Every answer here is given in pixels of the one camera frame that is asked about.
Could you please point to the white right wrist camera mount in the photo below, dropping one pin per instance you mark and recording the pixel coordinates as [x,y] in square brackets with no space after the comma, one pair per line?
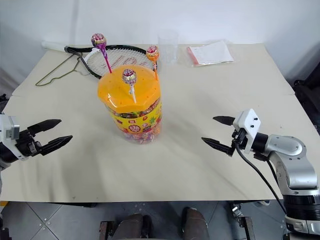
[247,122]

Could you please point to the clear bag with paper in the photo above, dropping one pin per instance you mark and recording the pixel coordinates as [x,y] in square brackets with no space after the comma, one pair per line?
[211,53]

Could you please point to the beige table cover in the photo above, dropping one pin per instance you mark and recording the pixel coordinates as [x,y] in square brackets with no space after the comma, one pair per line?
[187,162]

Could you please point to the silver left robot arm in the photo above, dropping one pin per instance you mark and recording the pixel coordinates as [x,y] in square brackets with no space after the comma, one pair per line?
[6,152]

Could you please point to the orange stick lollipop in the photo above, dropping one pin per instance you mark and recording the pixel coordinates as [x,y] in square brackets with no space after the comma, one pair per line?
[152,53]

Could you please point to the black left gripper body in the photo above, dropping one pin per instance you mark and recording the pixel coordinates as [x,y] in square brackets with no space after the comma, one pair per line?
[26,143]

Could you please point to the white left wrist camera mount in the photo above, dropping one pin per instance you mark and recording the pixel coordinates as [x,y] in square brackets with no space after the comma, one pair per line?
[7,125]

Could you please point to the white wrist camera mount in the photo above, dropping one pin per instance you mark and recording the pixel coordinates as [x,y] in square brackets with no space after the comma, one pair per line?
[7,125]
[247,122]

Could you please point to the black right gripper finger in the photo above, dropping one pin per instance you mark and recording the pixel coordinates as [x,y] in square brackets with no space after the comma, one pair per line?
[221,146]
[226,120]

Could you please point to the clear candy jar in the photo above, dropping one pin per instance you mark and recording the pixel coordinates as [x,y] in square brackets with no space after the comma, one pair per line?
[138,126]

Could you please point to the purple stick lollipop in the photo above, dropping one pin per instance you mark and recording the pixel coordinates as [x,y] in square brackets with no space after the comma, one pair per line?
[98,40]

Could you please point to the dark rounded shape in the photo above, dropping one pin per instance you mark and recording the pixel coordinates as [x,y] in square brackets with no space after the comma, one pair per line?
[196,225]
[132,227]

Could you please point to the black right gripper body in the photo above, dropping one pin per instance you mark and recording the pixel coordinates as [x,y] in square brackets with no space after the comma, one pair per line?
[239,138]

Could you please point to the black object beside table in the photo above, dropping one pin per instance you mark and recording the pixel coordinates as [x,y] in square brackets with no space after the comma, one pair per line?
[308,95]

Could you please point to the orange perforated jar lid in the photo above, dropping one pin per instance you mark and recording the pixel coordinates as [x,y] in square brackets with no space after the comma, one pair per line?
[117,87]

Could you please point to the clear plastic cup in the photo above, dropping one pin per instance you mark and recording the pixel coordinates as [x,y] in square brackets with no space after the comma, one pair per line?
[168,48]

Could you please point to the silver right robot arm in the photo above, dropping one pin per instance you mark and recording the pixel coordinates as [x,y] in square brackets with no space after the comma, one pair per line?
[296,162]

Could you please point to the white stick lollipop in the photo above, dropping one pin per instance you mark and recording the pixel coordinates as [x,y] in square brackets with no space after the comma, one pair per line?
[128,76]

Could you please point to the rusty metal frame bracket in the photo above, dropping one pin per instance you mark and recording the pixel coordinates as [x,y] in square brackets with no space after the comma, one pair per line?
[243,223]
[106,230]

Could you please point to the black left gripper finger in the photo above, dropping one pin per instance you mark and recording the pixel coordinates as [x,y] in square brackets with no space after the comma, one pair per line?
[46,125]
[56,143]

